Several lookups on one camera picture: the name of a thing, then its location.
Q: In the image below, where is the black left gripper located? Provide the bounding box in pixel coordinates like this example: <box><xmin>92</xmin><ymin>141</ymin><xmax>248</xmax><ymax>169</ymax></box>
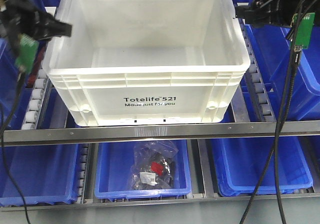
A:
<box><xmin>0</xmin><ymin>0</ymin><xmax>73</xmax><ymax>47</ymax></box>

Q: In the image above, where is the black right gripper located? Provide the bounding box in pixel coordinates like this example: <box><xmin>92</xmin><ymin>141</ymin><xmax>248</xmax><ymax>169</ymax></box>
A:
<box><xmin>234</xmin><ymin>0</ymin><xmax>320</xmax><ymax>28</ymax></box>

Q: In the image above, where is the white plastic Totelife crate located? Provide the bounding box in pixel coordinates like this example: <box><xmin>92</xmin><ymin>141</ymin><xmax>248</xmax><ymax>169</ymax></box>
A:
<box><xmin>42</xmin><ymin>0</ymin><xmax>251</xmax><ymax>127</ymax></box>

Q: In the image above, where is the green circuit board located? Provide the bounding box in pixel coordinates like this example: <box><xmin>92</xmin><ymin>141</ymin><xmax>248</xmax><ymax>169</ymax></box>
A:
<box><xmin>15</xmin><ymin>33</ymin><xmax>39</xmax><ymax>74</ymax></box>
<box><xmin>291</xmin><ymin>12</ymin><xmax>315</xmax><ymax>52</ymax></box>

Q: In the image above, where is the green circuit board right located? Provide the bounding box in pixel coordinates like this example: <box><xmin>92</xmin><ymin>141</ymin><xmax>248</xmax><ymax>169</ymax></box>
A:
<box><xmin>291</xmin><ymin>12</ymin><xmax>315</xmax><ymax>52</ymax></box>

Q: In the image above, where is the right roller track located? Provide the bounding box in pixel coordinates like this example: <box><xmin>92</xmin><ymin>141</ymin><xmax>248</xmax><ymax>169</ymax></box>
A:
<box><xmin>239</xmin><ymin>19</ymin><xmax>276</xmax><ymax>123</ymax></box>

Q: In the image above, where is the roller track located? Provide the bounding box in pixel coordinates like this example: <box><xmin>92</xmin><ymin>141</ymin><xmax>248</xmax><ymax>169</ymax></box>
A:
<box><xmin>21</xmin><ymin>46</ymin><xmax>51</xmax><ymax>131</ymax></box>
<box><xmin>239</xmin><ymin>19</ymin><xmax>276</xmax><ymax>123</ymax></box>

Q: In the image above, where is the left roller track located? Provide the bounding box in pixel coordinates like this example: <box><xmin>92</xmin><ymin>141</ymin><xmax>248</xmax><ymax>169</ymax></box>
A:
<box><xmin>21</xmin><ymin>46</ymin><xmax>51</xmax><ymax>131</ymax></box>

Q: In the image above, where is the blue bin left lower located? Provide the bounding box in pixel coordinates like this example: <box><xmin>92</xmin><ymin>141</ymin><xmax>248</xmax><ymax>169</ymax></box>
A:
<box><xmin>0</xmin><ymin>144</ymin><xmax>82</xmax><ymax>207</ymax></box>

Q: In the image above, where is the blue bin lower right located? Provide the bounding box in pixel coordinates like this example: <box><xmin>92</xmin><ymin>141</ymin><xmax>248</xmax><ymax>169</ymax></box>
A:
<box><xmin>210</xmin><ymin>136</ymin><xmax>313</xmax><ymax>197</ymax></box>

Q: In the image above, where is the plastic bag of parts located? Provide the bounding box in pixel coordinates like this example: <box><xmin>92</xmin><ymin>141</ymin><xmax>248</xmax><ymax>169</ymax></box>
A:
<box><xmin>127</xmin><ymin>140</ymin><xmax>179</xmax><ymax>191</ymax></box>

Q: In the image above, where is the blue bin centre lower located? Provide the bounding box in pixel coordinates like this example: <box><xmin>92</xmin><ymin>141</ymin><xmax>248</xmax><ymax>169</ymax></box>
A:
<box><xmin>94</xmin><ymin>140</ymin><xmax>192</xmax><ymax>202</ymax></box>

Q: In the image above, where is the black cable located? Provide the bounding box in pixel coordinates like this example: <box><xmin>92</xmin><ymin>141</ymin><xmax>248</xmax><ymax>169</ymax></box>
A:
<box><xmin>273</xmin><ymin>46</ymin><xmax>301</xmax><ymax>224</ymax></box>
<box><xmin>238</xmin><ymin>0</ymin><xmax>313</xmax><ymax>224</ymax></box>
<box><xmin>0</xmin><ymin>66</ymin><xmax>32</xmax><ymax>224</ymax></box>

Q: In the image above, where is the black cable left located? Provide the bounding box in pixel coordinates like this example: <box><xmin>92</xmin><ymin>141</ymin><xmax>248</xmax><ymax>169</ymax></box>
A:
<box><xmin>0</xmin><ymin>66</ymin><xmax>32</xmax><ymax>224</ymax></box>

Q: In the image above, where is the lower metal shelf rail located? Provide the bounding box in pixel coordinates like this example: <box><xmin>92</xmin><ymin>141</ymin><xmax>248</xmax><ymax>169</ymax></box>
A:
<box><xmin>0</xmin><ymin>192</ymin><xmax>320</xmax><ymax>212</ymax></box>

